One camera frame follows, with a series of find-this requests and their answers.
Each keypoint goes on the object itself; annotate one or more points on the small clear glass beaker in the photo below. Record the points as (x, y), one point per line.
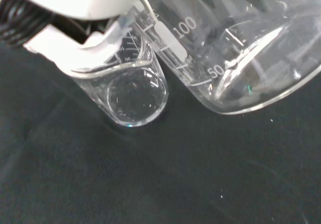
(136, 98)

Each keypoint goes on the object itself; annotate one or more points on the black bench cloth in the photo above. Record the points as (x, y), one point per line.
(125, 173)

